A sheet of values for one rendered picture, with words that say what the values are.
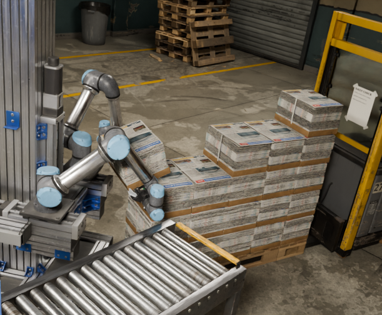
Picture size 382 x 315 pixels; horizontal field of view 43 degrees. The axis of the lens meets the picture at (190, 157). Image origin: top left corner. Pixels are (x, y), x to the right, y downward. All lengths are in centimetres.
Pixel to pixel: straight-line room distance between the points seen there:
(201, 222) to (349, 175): 147
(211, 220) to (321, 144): 98
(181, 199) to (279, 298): 108
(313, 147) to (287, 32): 703
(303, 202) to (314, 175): 23
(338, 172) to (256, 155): 119
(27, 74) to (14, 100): 17
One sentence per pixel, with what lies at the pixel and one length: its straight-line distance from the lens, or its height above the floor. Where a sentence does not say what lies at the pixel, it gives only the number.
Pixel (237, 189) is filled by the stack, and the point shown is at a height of 73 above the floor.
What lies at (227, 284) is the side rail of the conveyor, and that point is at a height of 78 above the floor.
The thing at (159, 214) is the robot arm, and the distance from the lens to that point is 267.
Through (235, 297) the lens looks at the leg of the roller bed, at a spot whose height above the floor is 64.
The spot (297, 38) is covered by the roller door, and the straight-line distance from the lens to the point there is 1034.
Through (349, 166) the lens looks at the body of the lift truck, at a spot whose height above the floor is 69.
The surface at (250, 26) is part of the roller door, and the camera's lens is 1100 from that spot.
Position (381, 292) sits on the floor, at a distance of 407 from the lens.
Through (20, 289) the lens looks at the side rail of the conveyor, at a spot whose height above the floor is 80.
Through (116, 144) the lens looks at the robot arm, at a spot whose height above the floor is 128.
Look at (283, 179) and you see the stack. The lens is 355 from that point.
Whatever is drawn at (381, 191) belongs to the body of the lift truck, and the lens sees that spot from 419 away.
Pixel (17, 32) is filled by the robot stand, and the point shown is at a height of 170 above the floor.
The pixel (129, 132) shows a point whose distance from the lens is 308.
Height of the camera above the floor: 226
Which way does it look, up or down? 25 degrees down
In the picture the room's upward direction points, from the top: 8 degrees clockwise
